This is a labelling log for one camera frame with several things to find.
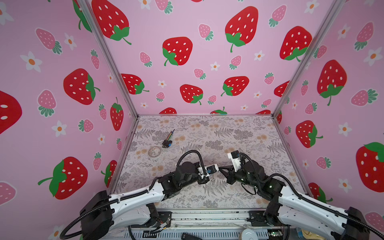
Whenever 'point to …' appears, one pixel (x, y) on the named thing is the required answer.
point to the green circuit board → (275, 234)
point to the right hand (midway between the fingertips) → (218, 168)
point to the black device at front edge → (185, 236)
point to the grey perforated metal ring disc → (154, 151)
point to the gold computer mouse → (309, 235)
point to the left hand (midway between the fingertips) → (212, 164)
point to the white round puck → (249, 234)
